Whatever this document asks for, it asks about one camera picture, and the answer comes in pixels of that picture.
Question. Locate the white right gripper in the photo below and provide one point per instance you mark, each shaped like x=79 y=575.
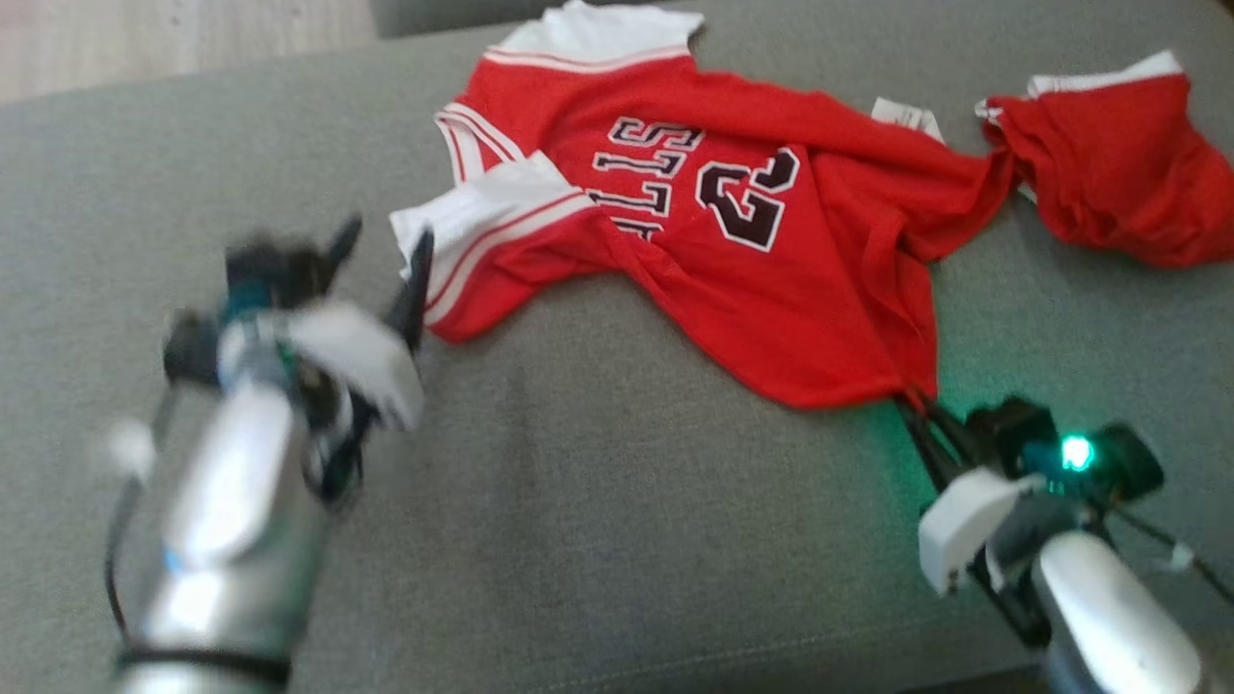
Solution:
x=964 y=525

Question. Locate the red shorts with white trim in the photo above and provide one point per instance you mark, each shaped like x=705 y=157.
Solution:
x=1128 y=164

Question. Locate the red basketball jersey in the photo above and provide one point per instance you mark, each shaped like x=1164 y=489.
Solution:
x=771 y=289

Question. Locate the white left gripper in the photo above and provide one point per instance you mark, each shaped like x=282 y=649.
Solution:
x=362 y=352

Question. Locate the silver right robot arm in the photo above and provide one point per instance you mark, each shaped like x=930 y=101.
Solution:
x=1109 y=607

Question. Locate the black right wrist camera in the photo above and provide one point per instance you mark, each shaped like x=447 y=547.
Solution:
x=1007 y=429

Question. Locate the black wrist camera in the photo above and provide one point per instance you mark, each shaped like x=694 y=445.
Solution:
x=1007 y=429
x=275 y=270

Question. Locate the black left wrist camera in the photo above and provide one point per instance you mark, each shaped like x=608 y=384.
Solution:
x=275 y=270

